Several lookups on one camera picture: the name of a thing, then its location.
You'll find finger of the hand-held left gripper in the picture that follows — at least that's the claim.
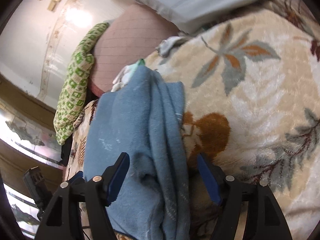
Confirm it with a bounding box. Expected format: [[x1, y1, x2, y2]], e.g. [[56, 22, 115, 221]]
[[66, 170, 86, 186]]

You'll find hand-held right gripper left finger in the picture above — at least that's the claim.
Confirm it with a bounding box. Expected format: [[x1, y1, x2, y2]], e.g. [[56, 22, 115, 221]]
[[35, 152, 130, 240]]

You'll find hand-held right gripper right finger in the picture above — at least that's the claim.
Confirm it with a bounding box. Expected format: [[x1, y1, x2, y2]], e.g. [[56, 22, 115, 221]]
[[196, 152, 293, 240]]

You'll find blue knit garment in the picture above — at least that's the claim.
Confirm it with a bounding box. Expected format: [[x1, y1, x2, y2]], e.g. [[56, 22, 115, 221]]
[[82, 65, 193, 240]]

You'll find wooden mirrored cabinet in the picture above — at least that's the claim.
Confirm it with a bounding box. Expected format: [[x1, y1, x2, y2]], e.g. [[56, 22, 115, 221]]
[[0, 72, 66, 238]]

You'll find green patterned pillow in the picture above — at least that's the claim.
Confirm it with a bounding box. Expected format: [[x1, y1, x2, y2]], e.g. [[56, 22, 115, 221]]
[[53, 22, 110, 145]]

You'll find cream floral blanket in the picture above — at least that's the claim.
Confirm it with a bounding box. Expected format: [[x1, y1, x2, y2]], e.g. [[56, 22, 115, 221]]
[[64, 0, 320, 240]]

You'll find white and green small cloth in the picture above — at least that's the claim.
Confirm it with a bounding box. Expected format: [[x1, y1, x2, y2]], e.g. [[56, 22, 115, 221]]
[[111, 58, 146, 92]]

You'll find grey small sock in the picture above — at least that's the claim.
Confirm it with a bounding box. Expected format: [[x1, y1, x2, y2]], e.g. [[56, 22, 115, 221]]
[[155, 36, 187, 57]]

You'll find pink bolster cushion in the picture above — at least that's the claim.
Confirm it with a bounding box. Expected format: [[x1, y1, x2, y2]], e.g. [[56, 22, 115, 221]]
[[91, 5, 181, 98]]

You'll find grey pillow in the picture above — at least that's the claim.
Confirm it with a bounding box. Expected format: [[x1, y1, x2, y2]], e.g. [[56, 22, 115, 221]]
[[104, 0, 279, 34]]

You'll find gold wall plaque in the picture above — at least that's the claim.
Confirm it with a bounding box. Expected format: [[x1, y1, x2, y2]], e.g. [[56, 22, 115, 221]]
[[47, 0, 66, 12]]

